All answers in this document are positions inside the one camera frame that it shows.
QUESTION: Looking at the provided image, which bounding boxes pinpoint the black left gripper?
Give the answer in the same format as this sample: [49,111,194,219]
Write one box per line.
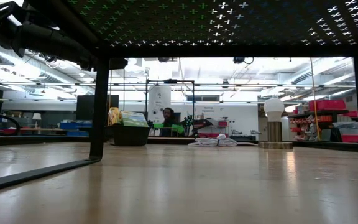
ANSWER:
[109,57,129,70]

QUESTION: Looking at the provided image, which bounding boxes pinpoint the black perforated metal shelf riser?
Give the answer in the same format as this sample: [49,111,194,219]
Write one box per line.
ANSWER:
[0,0,358,195]

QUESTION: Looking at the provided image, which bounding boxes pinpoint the black plastic basket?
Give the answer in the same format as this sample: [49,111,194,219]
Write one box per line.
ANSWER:
[106,123,151,147]

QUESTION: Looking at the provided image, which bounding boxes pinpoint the black monitor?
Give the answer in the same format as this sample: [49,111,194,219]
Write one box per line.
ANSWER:
[75,94,120,122]

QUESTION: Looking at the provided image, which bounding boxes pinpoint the person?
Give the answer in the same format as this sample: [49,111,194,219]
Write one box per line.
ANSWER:
[159,107,181,137]

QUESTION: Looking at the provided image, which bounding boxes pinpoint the blue storage bins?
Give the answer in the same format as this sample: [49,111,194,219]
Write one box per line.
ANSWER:
[60,121,93,137]

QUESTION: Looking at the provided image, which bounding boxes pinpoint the white bulb lamp wooden base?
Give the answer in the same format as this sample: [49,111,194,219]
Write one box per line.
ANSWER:
[257,97,294,150]

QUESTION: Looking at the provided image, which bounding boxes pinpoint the black storage rack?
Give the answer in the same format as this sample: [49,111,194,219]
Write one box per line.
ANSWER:
[287,108,358,143]

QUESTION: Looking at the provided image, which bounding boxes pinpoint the red storage bin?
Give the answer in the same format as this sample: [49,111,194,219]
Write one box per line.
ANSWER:
[341,134,358,144]
[308,99,347,112]

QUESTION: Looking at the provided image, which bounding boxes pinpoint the clear storage bin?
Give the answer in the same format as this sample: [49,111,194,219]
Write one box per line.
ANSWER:
[334,121,357,136]

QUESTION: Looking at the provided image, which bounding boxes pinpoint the black background frame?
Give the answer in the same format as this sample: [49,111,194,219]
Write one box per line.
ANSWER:
[145,79,196,125]

